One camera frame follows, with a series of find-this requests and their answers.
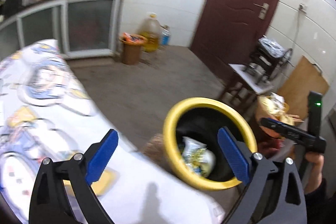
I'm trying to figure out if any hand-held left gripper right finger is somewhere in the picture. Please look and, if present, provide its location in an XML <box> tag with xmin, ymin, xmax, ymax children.
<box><xmin>217</xmin><ymin>127</ymin><xmax>307</xmax><ymax>224</ymax></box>

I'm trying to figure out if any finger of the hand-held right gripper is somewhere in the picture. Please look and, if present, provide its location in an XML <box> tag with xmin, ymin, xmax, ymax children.
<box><xmin>259</xmin><ymin>118</ymin><xmax>292</xmax><ymax>138</ymax></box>

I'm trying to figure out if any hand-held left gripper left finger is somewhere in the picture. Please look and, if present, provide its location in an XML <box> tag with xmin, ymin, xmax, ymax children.
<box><xmin>29</xmin><ymin>129</ymin><xmax>119</xmax><ymax>224</ymax></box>

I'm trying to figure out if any yellow snack wrapper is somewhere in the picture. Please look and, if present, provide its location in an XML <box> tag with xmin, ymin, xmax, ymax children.
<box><xmin>184</xmin><ymin>158</ymin><xmax>208</xmax><ymax>174</ymax></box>

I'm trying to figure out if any green white plastic wrapper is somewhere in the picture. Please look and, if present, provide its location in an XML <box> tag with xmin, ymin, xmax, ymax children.
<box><xmin>181</xmin><ymin>136</ymin><xmax>208</xmax><ymax>159</ymax></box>

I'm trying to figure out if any yellow rimmed black trash bin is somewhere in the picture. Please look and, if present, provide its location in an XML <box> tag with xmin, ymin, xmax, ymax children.
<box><xmin>163</xmin><ymin>97</ymin><xmax>258</xmax><ymax>191</ymax></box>

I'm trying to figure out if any person's right forearm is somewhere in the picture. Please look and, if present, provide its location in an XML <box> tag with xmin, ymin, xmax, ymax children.
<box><xmin>304</xmin><ymin>179</ymin><xmax>332</xmax><ymax>224</ymax></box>

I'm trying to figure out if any person's right hand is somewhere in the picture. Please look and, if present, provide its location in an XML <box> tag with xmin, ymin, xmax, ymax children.
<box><xmin>304</xmin><ymin>154</ymin><xmax>326</xmax><ymax>191</ymax></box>

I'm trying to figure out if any wicker basket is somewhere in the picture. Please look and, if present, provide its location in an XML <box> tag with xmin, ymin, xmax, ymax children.
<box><xmin>256</xmin><ymin>93</ymin><xmax>305</xmax><ymax>138</ymax></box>

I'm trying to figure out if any wooden cutting board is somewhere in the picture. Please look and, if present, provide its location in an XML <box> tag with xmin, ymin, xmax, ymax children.
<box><xmin>277</xmin><ymin>55</ymin><xmax>330</xmax><ymax>119</ymax></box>

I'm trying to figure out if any black metal hand machine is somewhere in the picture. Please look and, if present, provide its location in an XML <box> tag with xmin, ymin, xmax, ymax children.
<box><xmin>245</xmin><ymin>36</ymin><xmax>293</xmax><ymax>83</ymax></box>

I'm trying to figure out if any wooden stool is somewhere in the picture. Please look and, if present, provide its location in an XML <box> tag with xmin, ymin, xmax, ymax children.
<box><xmin>218</xmin><ymin>63</ymin><xmax>275</xmax><ymax>114</ymax></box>

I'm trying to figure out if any cartoon printed tablecloth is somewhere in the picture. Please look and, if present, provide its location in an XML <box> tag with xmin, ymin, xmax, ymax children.
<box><xmin>0</xmin><ymin>39</ymin><xmax>226</xmax><ymax>224</ymax></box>

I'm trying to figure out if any brown waste bin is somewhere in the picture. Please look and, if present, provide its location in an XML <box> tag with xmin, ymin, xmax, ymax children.
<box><xmin>119</xmin><ymin>32</ymin><xmax>147</xmax><ymax>65</ymax></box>

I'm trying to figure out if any brown wooden door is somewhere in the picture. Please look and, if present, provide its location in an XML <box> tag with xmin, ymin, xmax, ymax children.
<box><xmin>189</xmin><ymin>0</ymin><xmax>289</xmax><ymax>88</ymax></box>

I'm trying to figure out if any large cooking oil jug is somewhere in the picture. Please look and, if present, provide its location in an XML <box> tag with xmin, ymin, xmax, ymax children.
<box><xmin>139</xmin><ymin>12</ymin><xmax>161</xmax><ymax>52</ymax></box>

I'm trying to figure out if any glass front kitchen cabinet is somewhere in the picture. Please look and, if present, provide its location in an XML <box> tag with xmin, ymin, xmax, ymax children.
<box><xmin>0</xmin><ymin>0</ymin><xmax>124</xmax><ymax>59</ymax></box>

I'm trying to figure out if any clear water bottle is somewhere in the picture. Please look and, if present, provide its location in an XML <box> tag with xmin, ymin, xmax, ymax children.
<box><xmin>161</xmin><ymin>25</ymin><xmax>171</xmax><ymax>46</ymax></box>

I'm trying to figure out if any metal door handle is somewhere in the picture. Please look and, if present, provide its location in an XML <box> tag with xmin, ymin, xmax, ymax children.
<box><xmin>253</xmin><ymin>2</ymin><xmax>269</xmax><ymax>18</ymax></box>

